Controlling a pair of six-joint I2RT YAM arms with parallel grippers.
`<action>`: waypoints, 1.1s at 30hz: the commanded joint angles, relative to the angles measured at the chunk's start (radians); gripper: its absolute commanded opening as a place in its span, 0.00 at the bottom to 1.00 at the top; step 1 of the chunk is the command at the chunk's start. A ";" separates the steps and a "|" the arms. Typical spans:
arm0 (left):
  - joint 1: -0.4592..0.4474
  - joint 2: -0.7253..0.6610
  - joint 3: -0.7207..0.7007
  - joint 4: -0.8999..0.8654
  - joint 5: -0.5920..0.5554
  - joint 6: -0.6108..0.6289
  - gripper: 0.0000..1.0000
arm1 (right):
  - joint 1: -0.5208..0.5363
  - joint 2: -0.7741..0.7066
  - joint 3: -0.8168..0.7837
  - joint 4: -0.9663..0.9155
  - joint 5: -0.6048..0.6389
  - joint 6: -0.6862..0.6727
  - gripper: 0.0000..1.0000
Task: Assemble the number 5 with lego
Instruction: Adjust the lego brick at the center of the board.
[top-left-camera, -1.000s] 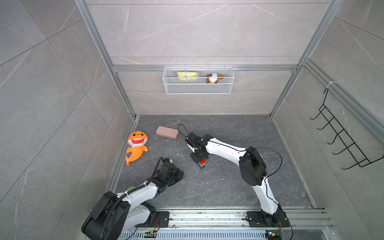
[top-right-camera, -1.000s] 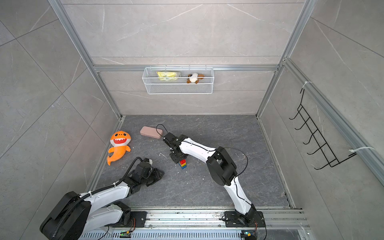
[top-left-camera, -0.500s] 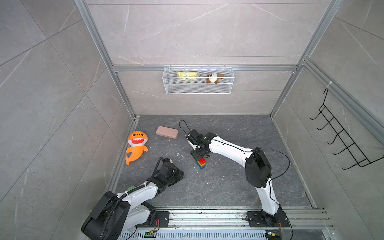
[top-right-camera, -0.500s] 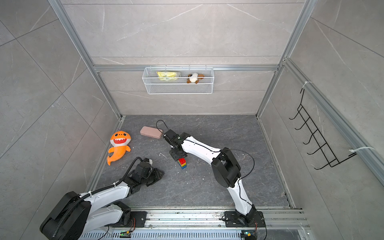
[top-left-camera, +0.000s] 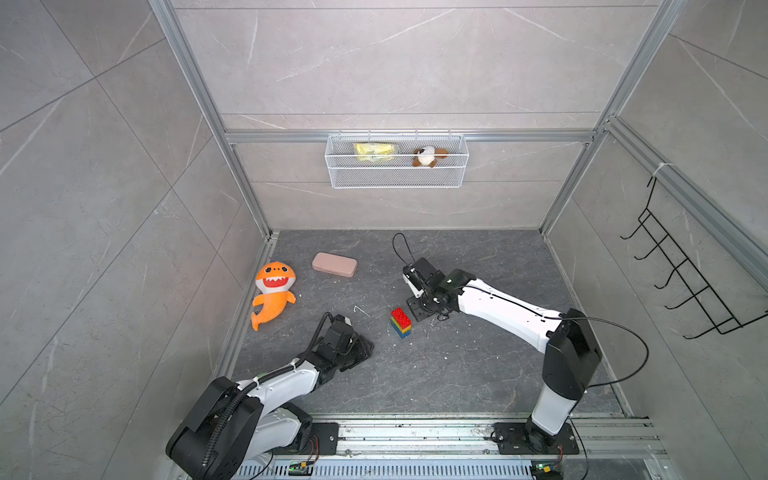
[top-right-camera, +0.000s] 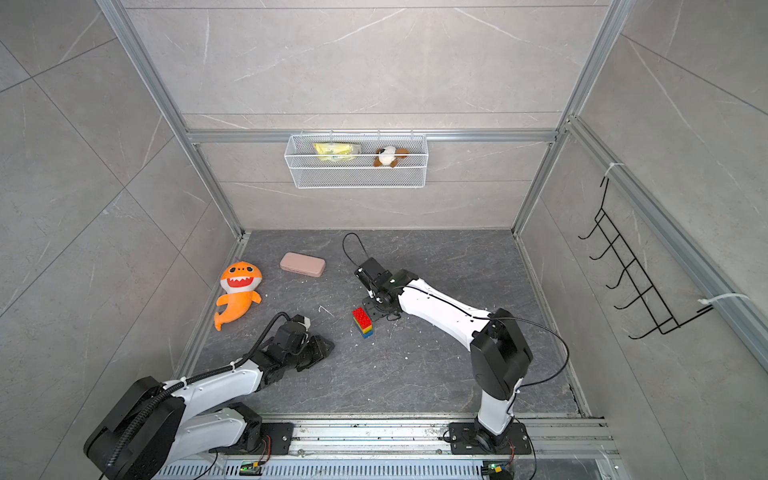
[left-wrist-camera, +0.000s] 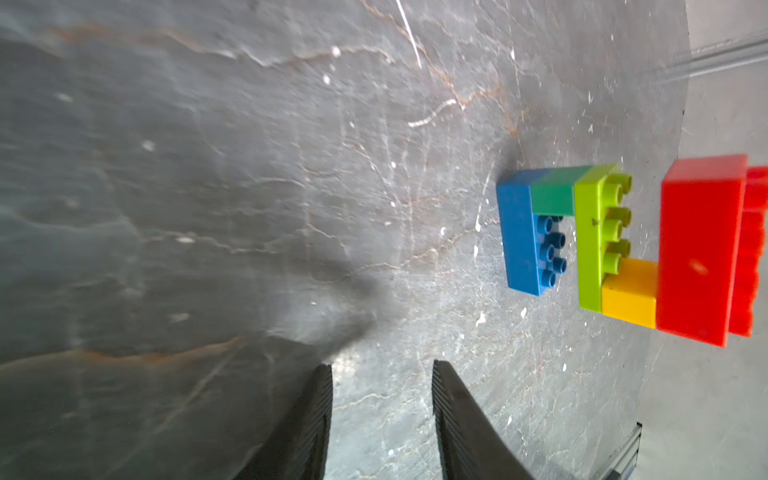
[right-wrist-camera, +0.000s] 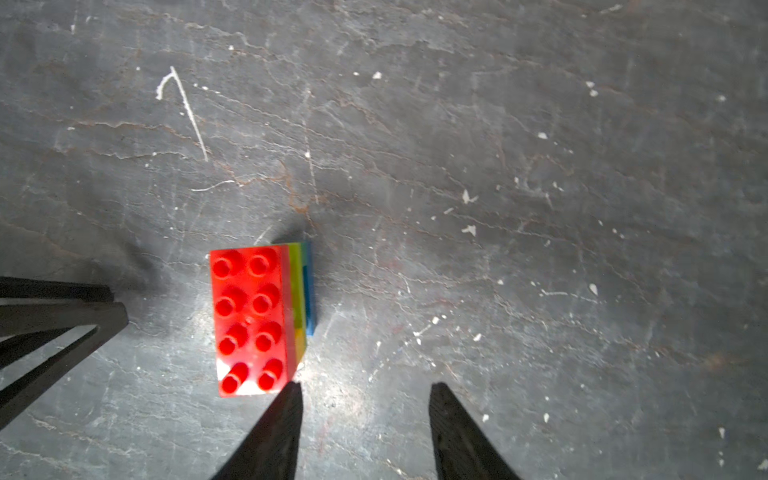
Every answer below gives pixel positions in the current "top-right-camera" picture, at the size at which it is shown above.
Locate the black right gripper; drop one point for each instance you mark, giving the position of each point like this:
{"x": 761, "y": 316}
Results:
{"x": 368, "y": 303}

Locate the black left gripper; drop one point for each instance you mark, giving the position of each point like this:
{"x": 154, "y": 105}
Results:
{"x": 321, "y": 349}

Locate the red lego brick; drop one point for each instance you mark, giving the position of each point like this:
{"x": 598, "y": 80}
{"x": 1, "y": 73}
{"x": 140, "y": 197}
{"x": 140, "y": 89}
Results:
{"x": 361, "y": 317}

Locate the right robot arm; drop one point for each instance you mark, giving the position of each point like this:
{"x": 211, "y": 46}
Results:
{"x": 500, "y": 355}

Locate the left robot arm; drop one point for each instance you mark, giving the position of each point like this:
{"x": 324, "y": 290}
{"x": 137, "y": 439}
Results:
{"x": 157, "y": 423}

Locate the orange shark plush toy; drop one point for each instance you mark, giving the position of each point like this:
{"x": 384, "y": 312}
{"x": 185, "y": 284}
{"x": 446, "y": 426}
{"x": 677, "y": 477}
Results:
{"x": 239, "y": 281}

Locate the brown white plush toy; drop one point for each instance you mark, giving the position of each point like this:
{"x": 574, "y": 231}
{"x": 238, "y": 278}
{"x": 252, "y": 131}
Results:
{"x": 390, "y": 156}

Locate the yellow packet in basket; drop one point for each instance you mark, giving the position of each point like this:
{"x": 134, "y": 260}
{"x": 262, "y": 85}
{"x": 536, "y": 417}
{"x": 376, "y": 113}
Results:
{"x": 336, "y": 152}

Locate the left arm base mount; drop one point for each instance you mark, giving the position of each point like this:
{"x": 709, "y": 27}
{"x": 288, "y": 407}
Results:
{"x": 257, "y": 437}

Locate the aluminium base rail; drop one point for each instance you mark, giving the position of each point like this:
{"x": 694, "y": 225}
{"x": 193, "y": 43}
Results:
{"x": 407, "y": 446}

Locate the white wire basket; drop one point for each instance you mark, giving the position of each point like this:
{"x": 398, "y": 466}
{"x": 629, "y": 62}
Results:
{"x": 308, "y": 172}

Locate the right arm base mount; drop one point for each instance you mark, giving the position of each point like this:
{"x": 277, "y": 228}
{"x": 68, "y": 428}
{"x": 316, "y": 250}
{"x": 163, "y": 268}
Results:
{"x": 486, "y": 439}

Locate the black wall hook rack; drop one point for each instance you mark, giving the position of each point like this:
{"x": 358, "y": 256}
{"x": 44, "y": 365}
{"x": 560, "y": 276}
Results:
{"x": 633, "y": 273}

